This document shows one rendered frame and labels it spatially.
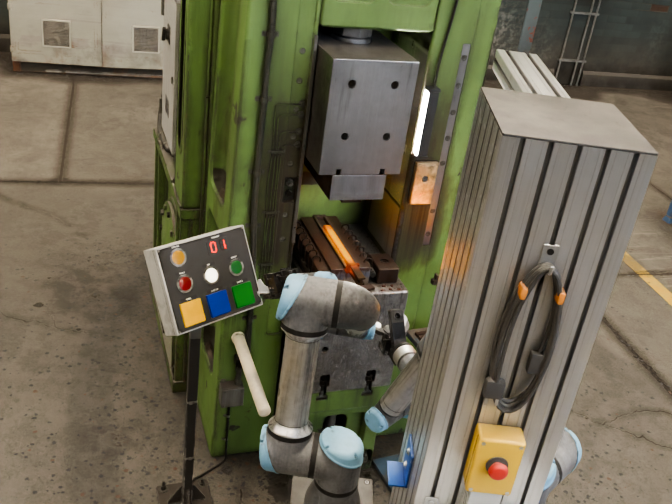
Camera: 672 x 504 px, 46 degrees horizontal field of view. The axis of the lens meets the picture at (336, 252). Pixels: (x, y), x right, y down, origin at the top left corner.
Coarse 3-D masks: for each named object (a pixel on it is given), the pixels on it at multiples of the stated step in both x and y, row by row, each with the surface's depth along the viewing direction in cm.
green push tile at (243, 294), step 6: (246, 282) 263; (234, 288) 259; (240, 288) 261; (246, 288) 262; (234, 294) 259; (240, 294) 261; (246, 294) 262; (252, 294) 264; (240, 300) 260; (246, 300) 262; (252, 300) 264; (240, 306) 260
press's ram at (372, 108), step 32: (320, 32) 276; (320, 64) 260; (352, 64) 251; (384, 64) 254; (416, 64) 258; (320, 96) 261; (352, 96) 256; (384, 96) 260; (320, 128) 262; (352, 128) 262; (384, 128) 266; (320, 160) 264; (352, 160) 268; (384, 160) 272
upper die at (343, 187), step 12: (312, 168) 289; (324, 180) 277; (336, 180) 270; (348, 180) 271; (360, 180) 273; (372, 180) 274; (384, 180) 276; (324, 192) 277; (336, 192) 272; (348, 192) 274; (360, 192) 275; (372, 192) 277
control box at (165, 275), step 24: (192, 240) 251; (216, 240) 257; (240, 240) 263; (168, 264) 245; (192, 264) 250; (216, 264) 256; (168, 288) 244; (192, 288) 250; (216, 288) 256; (168, 312) 246; (240, 312) 261
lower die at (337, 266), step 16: (304, 224) 317; (320, 224) 316; (336, 224) 320; (304, 240) 307; (320, 240) 306; (352, 240) 309; (320, 256) 297; (336, 256) 297; (352, 256) 296; (336, 272) 289; (368, 272) 293
